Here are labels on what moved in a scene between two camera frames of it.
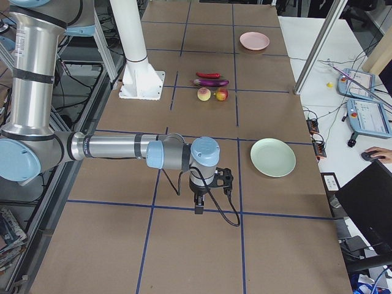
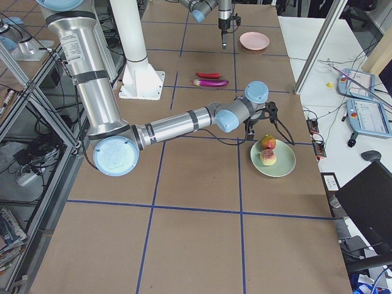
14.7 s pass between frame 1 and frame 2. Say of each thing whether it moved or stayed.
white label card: stayed
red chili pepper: stayed
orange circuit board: stayed
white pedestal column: stayed
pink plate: stayed
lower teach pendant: stayed
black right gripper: moved
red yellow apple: moved
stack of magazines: stayed
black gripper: moved
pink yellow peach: moved
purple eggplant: stayed
